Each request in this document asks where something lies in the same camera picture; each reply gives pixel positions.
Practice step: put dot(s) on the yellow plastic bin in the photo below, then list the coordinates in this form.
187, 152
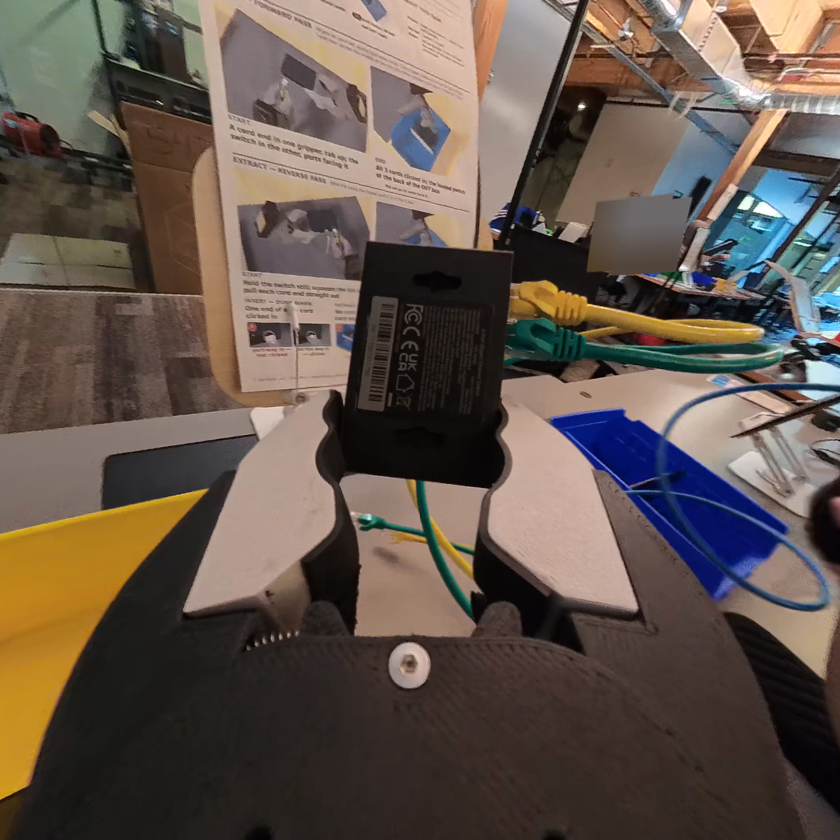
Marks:
65, 590

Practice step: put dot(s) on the black desk mat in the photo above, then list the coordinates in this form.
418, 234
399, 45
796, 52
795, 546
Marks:
170, 469

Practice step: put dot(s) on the cardboard box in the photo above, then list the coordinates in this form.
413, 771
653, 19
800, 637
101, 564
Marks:
164, 197

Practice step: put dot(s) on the spiral metal ceiling duct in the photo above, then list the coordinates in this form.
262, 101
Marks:
807, 102

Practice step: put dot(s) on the black board metal stand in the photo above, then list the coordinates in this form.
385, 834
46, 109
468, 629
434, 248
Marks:
768, 472

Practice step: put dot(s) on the black network switch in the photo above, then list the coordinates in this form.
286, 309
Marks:
426, 361

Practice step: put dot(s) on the red round machine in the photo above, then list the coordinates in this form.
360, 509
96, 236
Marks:
26, 134

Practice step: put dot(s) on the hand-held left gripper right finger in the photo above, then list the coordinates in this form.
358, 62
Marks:
564, 525

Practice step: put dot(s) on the blue white paper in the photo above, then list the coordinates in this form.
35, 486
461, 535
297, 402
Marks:
725, 382

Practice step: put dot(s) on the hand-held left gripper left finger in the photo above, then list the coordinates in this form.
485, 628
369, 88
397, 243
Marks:
269, 512

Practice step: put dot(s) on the black panel stand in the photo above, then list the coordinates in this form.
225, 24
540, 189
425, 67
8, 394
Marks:
558, 262

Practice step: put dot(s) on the blue plastic bin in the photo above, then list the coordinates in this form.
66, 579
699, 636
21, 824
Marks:
610, 446

